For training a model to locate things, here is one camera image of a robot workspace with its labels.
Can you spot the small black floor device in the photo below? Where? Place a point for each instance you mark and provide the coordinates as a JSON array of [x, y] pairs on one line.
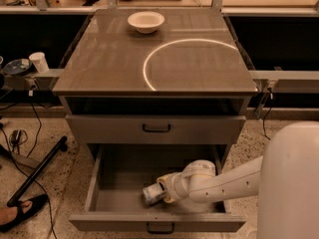
[[15, 137]]

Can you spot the black tripod leg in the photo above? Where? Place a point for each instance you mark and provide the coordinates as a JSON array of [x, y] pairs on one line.
[[61, 145]]

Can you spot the open middle drawer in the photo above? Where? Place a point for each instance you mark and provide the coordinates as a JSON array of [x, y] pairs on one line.
[[115, 198]]

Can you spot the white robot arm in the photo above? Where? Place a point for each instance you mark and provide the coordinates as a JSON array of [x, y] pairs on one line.
[[285, 179]]

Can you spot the closed upper drawer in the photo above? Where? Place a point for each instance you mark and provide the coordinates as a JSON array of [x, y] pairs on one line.
[[156, 129]]

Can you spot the white paper cup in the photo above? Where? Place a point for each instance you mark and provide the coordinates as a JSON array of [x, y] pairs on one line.
[[39, 61]]

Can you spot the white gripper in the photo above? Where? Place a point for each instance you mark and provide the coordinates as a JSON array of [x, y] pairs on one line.
[[174, 185]]

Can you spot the dark blue plate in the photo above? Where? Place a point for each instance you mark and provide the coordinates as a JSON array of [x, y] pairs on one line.
[[17, 67]]

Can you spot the grey drawer cabinet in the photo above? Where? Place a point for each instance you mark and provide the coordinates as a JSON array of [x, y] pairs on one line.
[[190, 66]]

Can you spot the white ceramic bowl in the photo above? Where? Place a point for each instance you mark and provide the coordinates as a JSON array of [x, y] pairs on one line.
[[146, 22]]

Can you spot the black slipper foot near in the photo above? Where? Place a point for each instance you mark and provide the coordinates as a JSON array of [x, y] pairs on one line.
[[13, 216]]

